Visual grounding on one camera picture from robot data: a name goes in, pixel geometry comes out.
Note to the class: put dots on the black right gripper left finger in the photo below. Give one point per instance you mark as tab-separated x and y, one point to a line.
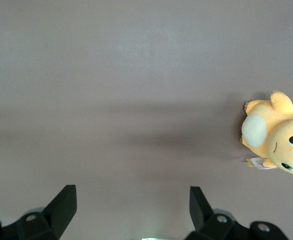
59	210

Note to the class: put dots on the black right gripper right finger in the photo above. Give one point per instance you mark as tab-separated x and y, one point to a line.
199	210

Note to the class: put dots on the white plush toy tag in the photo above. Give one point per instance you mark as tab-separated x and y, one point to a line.
257	162

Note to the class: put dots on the orange plush toy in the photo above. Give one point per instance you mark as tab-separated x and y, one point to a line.
281	120

